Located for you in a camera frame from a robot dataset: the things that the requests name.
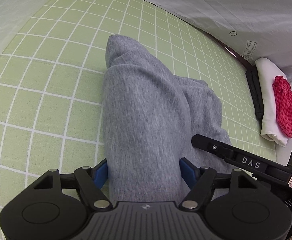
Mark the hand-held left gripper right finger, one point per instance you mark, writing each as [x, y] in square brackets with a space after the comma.
[187, 172]

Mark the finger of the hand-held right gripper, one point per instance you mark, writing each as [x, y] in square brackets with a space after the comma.
[205, 143]

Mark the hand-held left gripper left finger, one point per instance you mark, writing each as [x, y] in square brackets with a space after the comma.
[101, 177]

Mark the grey sweatpants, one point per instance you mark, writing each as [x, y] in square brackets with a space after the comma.
[141, 110]

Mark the white folded cloth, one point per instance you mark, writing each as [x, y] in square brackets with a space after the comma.
[268, 120]

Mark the red checked shorts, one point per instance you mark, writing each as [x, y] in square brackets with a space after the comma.
[285, 110]

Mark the black folded cloth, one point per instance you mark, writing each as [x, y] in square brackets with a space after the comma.
[254, 92]

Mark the green grid mat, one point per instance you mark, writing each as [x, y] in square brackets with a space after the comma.
[48, 80]

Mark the grey carrot print sheet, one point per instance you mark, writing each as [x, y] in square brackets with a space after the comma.
[210, 5]

